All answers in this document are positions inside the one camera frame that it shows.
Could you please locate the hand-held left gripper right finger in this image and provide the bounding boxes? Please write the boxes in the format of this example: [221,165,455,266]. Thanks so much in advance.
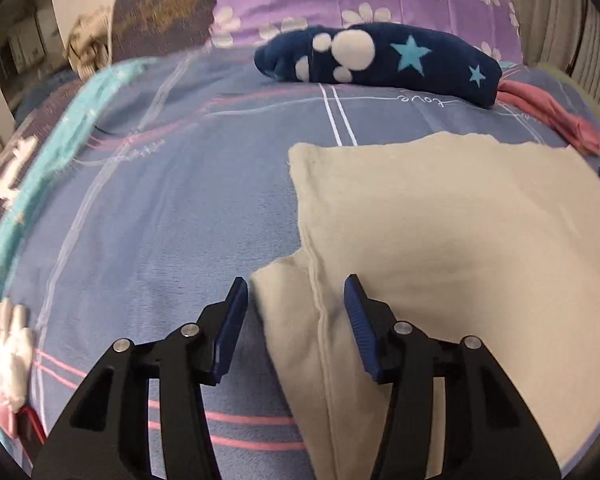
[343,274,561,480]

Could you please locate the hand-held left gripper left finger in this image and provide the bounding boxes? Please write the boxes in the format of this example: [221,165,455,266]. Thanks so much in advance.
[32,276,249,480]

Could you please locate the cream white t-shirt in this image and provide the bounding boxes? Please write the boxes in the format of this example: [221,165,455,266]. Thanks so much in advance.
[250,131,600,480]

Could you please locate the pink folded clothes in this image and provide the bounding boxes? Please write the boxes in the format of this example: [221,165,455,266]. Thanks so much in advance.
[495,79,600,156]

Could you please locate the white pleated curtain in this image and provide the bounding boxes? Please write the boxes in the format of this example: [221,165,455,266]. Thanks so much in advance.
[522,0,600,126]

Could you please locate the white and pink plush toy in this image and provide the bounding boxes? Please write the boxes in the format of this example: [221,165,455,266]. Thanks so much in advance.
[0,297,36,436]

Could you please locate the navy star print fleece cloth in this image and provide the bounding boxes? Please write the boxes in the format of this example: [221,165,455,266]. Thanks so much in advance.
[253,24,502,110]

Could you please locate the teal deer print quilt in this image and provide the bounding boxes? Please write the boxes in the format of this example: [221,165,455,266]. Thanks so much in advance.
[0,57,161,311]

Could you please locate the beige knit cloth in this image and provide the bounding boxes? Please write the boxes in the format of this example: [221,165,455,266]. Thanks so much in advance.
[62,7,116,81]

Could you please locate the dark tree print pillow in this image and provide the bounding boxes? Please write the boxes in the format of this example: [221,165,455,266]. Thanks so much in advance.
[111,0,220,63]

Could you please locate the arched wall mirror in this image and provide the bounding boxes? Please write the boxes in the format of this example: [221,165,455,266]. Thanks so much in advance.
[0,0,66,111]

